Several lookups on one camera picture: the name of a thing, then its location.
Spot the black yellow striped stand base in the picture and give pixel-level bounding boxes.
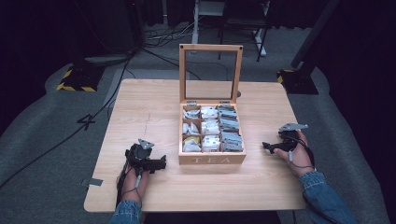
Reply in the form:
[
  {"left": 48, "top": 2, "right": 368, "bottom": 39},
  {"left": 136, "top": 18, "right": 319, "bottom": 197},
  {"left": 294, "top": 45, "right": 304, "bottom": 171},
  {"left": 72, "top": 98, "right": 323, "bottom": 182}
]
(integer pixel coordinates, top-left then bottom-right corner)
[
  {"left": 276, "top": 68, "right": 319, "bottom": 95},
  {"left": 56, "top": 63, "right": 106, "bottom": 93}
]

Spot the gripper grey cable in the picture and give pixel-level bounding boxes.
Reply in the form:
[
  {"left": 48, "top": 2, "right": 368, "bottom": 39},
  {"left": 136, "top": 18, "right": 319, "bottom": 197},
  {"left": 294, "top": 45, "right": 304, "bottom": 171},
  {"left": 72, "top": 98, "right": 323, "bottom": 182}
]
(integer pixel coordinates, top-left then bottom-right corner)
[
  {"left": 120, "top": 167, "right": 145, "bottom": 210},
  {"left": 287, "top": 135, "right": 316, "bottom": 171}
]

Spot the long black floor cable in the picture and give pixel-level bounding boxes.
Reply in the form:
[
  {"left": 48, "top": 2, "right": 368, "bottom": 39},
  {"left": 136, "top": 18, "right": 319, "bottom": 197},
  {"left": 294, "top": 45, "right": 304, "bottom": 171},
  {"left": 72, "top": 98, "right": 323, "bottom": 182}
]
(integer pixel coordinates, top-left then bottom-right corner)
[{"left": 0, "top": 50, "right": 136, "bottom": 189}]

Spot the pile of white tea bags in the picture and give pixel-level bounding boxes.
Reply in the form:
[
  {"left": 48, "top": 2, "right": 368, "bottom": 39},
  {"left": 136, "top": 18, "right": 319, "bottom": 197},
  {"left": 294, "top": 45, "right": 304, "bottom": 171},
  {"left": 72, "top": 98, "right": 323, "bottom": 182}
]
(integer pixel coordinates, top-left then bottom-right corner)
[{"left": 200, "top": 105, "right": 222, "bottom": 153}]

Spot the row of grey tea packets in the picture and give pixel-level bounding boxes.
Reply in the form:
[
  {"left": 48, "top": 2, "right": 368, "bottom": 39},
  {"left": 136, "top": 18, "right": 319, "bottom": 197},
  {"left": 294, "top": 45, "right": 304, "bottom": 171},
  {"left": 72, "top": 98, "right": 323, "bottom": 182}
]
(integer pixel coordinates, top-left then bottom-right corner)
[{"left": 217, "top": 105, "right": 244, "bottom": 153}]

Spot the person's right hand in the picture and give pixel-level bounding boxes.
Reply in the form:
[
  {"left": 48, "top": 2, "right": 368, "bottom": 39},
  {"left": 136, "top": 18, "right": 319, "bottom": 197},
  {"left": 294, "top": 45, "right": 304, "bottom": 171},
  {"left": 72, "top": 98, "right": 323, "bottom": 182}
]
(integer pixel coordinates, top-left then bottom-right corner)
[{"left": 273, "top": 129, "right": 316, "bottom": 178}]

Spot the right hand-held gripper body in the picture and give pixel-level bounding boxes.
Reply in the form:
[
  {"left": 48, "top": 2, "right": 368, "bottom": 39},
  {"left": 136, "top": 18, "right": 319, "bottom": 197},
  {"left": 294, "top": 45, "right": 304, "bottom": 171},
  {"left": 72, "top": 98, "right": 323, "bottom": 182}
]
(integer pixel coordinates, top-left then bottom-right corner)
[{"left": 277, "top": 122, "right": 309, "bottom": 151}]

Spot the yellow tea bag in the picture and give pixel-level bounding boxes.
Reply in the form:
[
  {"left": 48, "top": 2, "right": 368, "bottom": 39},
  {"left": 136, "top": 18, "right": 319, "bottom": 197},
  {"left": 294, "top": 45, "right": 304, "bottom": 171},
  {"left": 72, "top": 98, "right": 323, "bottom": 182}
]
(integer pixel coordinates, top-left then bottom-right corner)
[{"left": 182, "top": 135, "right": 202, "bottom": 153}]

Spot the white metal stand leg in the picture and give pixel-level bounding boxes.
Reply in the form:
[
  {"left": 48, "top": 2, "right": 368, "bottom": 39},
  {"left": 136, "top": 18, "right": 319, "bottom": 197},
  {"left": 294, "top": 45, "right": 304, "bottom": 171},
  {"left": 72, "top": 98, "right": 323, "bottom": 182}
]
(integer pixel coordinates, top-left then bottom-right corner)
[{"left": 191, "top": 0, "right": 227, "bottom": 45}]

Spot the thin black floor cable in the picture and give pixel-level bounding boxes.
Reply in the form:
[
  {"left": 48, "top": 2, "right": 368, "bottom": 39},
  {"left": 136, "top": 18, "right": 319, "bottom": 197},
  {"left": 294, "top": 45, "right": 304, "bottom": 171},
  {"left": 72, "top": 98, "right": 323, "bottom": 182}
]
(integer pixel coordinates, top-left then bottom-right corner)
[{"left": 139, "top": 46, "right": 202, "bottom": 81}]

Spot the left gripper grey cable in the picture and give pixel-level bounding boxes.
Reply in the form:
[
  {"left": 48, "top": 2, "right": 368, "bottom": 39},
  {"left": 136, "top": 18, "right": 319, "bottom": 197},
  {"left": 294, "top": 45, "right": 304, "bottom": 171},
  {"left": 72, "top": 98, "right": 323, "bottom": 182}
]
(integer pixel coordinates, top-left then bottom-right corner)
[{"left": 120, "top": 167, "right": 145, "bottom": 210}]

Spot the pile of silver tea sachets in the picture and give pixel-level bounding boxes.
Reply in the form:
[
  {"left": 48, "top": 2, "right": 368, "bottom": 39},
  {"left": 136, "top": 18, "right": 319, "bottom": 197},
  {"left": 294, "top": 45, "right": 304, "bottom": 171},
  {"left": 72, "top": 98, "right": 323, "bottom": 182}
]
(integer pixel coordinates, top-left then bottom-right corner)
[{"left": 182, "top": 107, "right": 202, "bottom": 136}]

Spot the right gripper grey cable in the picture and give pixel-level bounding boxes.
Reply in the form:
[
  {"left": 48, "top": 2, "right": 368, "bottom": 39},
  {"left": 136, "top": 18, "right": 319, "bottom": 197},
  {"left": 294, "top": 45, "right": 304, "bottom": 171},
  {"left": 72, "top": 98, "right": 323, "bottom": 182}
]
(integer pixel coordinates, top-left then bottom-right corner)
[{"left": 287, "top": 135, "right": 316, "bottom": 171}]

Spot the black metal chair frame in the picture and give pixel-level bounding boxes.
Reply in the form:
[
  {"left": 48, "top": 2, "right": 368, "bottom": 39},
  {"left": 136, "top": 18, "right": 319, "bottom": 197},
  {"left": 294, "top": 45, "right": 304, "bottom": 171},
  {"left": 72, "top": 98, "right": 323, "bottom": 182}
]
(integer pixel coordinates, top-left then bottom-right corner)
[{"left": 217, "top": 0, "right": 271, "bottom": 63}]

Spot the wooden tea box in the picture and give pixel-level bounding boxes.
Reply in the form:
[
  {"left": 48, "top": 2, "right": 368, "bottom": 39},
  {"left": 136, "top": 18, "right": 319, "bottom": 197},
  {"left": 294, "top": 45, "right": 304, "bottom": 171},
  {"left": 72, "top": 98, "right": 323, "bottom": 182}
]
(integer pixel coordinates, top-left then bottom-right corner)
[{"left": 177, "top": 43, "right": 248, "bottom": 166}]

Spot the bundle of floor cables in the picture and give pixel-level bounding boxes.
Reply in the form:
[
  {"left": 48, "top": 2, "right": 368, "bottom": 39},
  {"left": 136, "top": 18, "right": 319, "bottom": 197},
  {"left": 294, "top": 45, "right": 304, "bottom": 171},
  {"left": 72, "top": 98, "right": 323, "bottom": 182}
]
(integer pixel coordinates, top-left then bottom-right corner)
[{"left": 144, "top": 21, "right": 200, "bottom": 49}]

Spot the dark slanted metal pole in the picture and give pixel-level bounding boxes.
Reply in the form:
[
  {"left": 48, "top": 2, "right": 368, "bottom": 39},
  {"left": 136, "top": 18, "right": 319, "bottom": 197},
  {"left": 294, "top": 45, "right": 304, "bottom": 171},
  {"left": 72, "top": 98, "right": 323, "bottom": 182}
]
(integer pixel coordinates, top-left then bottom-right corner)
[{"left": 290, "top": 0, "right": 343, "bottom": 69}]

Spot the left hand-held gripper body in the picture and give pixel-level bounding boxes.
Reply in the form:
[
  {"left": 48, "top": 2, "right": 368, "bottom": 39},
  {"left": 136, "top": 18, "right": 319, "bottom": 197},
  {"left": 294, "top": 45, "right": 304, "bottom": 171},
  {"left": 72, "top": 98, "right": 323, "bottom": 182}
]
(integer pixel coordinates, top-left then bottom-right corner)
[{"left": 124, "top": 138, "right": 155, "bottom": 171}]

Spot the grey tape patch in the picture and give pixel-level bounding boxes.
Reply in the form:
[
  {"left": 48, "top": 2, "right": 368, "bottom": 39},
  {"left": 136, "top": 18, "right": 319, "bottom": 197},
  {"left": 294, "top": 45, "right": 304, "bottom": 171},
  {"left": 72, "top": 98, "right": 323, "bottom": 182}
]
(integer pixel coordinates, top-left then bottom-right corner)
[{"left": 81, "top": 177, "right": 104, "bottom": 188}]

